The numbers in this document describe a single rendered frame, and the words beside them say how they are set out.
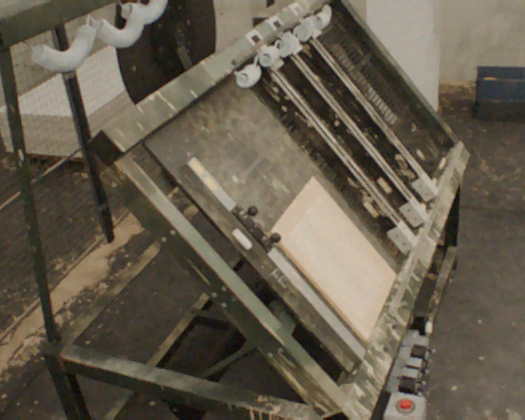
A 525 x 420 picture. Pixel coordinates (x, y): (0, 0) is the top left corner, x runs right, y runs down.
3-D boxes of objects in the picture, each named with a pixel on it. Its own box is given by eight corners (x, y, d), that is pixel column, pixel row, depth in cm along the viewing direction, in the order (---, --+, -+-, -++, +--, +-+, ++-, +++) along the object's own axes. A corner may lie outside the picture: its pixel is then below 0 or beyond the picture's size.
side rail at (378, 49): (441, 154, 393) (456, 144, 387) (324, 8, 374) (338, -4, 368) (443, 148, 399) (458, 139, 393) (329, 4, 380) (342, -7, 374)
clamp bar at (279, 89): (401, 255, 298) (444, 233, 284) (229, 50, 278) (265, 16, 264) (407, 243, 306) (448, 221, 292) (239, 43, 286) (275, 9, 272)
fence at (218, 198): (354, 363, 242) (362, 360, 239) (180, 168, 225) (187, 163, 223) (358, 354, 246) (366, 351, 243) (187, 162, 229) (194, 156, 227)
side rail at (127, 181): (319, 417, 226) (342, 409, 219) (98, 177, 207) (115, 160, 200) (325, 405, 230) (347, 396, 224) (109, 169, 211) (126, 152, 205)
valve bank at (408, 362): (416, 435, 249) (418, 391, 237) (380, 426, 254) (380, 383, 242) (442, 349, 288) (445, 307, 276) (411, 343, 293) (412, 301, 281)
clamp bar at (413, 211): (413, 229, 316) (453, 207, 302) (252, 35, 296) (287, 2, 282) (418, 219, 324) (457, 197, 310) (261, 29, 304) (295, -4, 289)
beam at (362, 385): (341, 441, 227) (364, 434, 221) (319, 418, 225) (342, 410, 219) (455, 163, 402) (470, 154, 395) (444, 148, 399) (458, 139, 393)
